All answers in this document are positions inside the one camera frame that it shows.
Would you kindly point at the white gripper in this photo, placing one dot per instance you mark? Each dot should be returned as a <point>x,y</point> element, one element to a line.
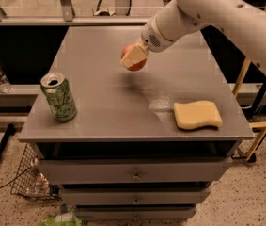
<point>152,39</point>

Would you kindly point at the red apple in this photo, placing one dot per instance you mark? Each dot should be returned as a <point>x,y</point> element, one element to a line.
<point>135,64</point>

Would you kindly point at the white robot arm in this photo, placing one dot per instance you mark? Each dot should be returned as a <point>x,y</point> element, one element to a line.
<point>241,23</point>

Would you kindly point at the green soda can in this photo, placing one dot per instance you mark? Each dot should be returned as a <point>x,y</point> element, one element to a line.
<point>56,89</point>

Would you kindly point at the yellow sponge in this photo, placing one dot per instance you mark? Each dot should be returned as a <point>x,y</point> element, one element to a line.
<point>197,114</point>

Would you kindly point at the grey drawer cabinet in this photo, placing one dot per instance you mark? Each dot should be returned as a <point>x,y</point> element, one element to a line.
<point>123,155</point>

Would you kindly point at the clear plastic water bottle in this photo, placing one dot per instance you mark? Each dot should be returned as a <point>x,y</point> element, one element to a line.
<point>5,86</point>

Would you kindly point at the green white packet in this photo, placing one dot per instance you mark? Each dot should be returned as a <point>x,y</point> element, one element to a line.
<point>66,219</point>

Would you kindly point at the wire mesh basket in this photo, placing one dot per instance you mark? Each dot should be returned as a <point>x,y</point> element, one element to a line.
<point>30,183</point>

